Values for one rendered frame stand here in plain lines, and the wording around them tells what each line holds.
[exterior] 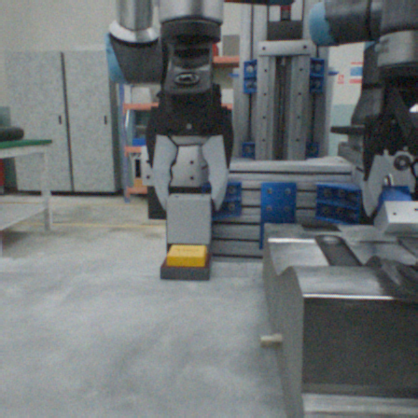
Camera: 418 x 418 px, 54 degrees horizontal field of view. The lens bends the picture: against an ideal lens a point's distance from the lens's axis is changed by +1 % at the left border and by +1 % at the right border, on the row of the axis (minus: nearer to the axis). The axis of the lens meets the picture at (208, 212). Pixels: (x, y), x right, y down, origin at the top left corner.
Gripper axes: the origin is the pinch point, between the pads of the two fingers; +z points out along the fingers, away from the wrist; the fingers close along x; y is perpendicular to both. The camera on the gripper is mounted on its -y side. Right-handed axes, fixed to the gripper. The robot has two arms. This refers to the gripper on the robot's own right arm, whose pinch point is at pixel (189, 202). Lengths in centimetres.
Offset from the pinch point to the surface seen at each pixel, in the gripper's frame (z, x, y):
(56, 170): 57, 251, 520
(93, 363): 15.0, 8.9, -11.3
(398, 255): 6.5, -25.5, 0.9
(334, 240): 6.4, -19.2, 6.7
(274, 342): 10.7, -9.4, -13.4
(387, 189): 0.4, -28.1, 13.6
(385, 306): 2.3, -15.3, -23.1
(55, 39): -123, 251, 550
